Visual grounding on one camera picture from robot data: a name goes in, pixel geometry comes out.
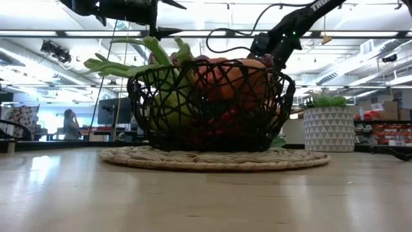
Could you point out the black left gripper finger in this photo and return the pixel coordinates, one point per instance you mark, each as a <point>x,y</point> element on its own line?
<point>161,32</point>
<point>174,4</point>

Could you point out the green and white leek bunch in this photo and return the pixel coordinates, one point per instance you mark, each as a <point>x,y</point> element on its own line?
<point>154,48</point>

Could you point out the smooth orange fruit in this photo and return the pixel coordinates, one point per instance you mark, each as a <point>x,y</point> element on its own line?
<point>256,80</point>

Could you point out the yellow-green apple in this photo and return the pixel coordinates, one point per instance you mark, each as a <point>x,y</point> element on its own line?
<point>174,112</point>

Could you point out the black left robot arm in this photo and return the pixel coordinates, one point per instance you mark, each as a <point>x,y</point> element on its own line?
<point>80,4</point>

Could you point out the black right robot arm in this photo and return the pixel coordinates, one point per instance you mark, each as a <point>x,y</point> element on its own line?
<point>309,14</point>

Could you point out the black ceiling equipment cluster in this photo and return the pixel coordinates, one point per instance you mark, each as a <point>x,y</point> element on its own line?
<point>61,56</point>

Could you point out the red bell pepper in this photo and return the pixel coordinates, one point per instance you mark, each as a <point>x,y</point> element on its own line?
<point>226,115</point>

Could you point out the white air vent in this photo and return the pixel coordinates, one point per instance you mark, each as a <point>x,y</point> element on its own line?
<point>367,47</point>

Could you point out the succulent in patterned white pot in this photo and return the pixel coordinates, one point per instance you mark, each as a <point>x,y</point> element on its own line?
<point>328,129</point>

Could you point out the black computer monitor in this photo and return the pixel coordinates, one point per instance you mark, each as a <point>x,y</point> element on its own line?
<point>112,112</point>

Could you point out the red object on shelf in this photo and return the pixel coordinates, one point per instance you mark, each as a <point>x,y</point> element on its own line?
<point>370,115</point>

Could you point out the black ceiling speaker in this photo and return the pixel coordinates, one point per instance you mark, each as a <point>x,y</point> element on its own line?
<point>390,58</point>

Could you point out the cardboard box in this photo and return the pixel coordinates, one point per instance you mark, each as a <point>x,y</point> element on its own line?
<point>391,111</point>

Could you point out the round woven straw placemat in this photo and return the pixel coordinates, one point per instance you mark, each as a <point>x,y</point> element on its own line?
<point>212,161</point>

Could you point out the person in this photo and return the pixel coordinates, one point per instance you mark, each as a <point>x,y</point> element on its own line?
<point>71,127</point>

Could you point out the shelf with red containers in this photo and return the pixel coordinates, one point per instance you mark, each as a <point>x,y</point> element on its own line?
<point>392,133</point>

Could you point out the floral patterned cushion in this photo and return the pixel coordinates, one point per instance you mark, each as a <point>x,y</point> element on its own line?
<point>24,116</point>

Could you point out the black aluminium table frame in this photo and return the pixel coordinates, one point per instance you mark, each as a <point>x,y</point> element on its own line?
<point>80,145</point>

